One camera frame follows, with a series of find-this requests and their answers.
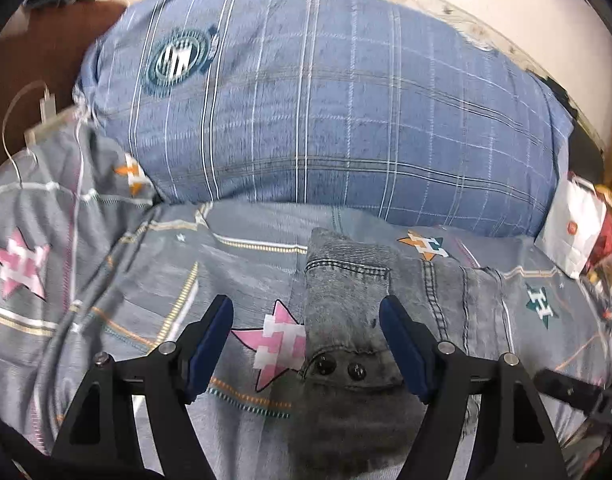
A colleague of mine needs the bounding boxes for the white charging cable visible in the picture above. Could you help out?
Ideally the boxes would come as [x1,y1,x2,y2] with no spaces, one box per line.
[1,80,87,283]

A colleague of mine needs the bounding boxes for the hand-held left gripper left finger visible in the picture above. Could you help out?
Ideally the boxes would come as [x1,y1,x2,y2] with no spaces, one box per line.
[51,294,235,480]

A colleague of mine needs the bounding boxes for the colourful plastic packets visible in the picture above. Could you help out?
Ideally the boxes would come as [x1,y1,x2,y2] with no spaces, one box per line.
[586,185,612,323]

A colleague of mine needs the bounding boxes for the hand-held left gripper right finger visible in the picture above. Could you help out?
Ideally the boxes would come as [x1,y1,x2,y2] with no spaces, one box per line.
[379,295,569,480]

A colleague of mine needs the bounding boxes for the brown headboard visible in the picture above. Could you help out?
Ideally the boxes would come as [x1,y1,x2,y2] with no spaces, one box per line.
[0,0,129,181]

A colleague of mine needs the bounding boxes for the white paper bag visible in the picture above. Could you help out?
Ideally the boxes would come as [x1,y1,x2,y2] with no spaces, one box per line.
[533,172,611,281]

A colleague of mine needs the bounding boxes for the grey denim pants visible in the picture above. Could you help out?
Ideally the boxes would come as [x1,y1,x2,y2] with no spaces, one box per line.
[286,227,516,480]

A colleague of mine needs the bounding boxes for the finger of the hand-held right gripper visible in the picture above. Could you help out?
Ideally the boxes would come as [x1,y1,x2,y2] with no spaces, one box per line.
[533,369,604,411]

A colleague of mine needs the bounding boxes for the grey star-print bedsheet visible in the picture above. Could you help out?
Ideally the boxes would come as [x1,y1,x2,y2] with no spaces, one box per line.
[0,120,612,480]

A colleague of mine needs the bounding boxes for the blue plaid pillow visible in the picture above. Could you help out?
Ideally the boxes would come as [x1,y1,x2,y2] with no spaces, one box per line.
[73,0,574,238]

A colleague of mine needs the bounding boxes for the white charger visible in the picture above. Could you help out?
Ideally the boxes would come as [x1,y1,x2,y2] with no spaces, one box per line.
[38,89,60,124]

